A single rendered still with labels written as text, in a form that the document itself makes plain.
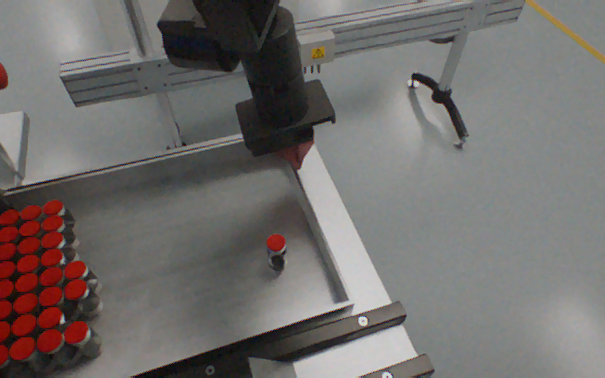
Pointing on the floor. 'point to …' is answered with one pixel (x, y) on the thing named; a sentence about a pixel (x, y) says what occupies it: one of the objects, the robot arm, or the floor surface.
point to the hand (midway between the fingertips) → (296, 162)
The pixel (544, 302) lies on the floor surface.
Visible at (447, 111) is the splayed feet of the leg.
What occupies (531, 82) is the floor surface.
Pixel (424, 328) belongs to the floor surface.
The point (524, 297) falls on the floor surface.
